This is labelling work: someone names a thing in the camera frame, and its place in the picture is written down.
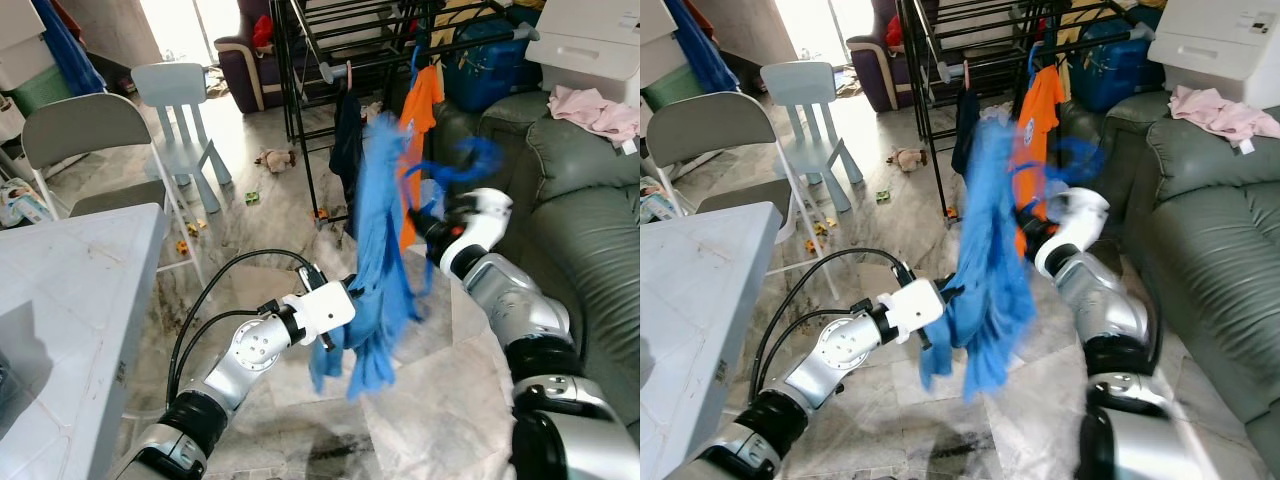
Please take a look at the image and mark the light blue shirt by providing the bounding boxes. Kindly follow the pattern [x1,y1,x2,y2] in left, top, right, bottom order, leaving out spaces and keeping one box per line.
[308,112,429,401]
[920,112,1041,401]

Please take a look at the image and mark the navy blue garment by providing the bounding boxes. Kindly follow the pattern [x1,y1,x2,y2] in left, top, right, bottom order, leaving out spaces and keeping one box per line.
[330,88,368,216]
[950,88,986,181]

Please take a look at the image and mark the orange shirt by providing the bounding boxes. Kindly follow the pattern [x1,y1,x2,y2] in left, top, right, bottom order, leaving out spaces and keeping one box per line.
[396,65,447,253]
[1010,65,1068,256]

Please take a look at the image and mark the green leather sofa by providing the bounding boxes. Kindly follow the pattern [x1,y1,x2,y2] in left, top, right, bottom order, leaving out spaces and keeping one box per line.
[1055,90,1280,451]
[430,88,641,426]

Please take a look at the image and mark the blue bag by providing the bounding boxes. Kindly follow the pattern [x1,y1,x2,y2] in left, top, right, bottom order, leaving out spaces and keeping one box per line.
[1068,20,1151,113]
[440,15,531,114]

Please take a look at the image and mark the black metal drying rack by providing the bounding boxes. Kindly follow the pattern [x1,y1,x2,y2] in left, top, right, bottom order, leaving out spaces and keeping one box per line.
[270,0,541,233]
[895,0,1161,226]

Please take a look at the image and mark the pink cloth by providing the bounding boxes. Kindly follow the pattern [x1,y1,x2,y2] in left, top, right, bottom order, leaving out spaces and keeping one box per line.
[1170,85,1280,151]
[548,85,641,148]

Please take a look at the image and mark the purple armchair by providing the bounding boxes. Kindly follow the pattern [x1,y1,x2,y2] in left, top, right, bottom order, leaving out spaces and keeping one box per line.
[215,0,293,114]
[848,0,926,114]

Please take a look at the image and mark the yellow cloth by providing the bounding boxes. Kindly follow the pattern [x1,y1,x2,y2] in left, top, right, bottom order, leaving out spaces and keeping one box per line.
[1060,0,1111,46]
[433,0,486,46]

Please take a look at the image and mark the white plastic table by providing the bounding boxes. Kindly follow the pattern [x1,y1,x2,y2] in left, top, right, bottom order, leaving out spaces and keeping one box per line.
[640,200,783,480]
[0,203,169,480]

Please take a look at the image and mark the white plastic drawer box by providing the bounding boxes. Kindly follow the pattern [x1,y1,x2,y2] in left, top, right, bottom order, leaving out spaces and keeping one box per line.
[1147,0,1280,109]
[525,0,641,108]

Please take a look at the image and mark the green cabinet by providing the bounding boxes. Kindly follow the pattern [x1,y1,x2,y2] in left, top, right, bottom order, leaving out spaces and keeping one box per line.
[8,65,73,119]
[640,68,701,113]

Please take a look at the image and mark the light blue plastic child chair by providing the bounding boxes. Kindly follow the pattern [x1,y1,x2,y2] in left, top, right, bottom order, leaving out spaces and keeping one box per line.
[760,62,863,214]
[132,62,233,214]

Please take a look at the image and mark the white folding chair grey seat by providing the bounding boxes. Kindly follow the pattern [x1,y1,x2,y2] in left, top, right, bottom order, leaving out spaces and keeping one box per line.
[20,92,208,289]
[645,92,841,301]

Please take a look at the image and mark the royal blue garment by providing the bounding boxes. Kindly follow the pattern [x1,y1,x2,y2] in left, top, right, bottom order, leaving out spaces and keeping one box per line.
[30,0,108,98]
[665,0,743,96]

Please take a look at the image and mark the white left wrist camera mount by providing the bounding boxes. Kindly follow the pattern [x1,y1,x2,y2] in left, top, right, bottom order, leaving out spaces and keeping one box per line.
[288,280,357,348]
[878,278,947,346]

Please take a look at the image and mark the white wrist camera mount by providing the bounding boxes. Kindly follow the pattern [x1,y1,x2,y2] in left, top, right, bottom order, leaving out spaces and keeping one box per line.
[288,280,357,348]
[455,188,514,253]
[878,278,947,346]
[1040,188,1111,263]

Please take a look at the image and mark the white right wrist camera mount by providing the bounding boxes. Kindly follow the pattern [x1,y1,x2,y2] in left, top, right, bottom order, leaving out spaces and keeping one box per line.
[1040,188,1111,263]
[455,188,514,253]

